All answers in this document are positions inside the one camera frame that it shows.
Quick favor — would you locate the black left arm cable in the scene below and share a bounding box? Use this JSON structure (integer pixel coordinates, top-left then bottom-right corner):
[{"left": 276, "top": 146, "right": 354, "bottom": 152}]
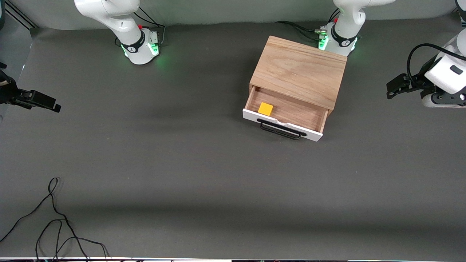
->
[{"left": 407, "top": 43, "right": 466, "bottom": 84}]

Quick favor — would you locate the dark grey table mat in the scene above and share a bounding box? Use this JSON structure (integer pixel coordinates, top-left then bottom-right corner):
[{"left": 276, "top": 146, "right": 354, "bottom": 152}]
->
[{"left": 0, "top": 15, "right": 466, "bottom": 259}]

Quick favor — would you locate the thin black loose cable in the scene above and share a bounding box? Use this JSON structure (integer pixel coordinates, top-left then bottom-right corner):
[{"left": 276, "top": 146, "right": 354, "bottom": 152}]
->
[{"left": 0, "top": 177, "right": 110, "bottom": 261}]

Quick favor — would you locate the white drawer with black handle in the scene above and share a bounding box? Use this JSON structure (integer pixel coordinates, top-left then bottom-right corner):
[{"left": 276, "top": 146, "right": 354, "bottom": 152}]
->
[{"left": 243, "top": 86, "right": 329, "bottom": 142}]

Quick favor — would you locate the wooden drawer cabinet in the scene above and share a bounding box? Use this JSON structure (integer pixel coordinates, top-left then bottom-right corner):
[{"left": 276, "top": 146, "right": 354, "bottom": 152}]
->
[{"left": 249, "top": 35, "right": 347, "bottom": 117}]

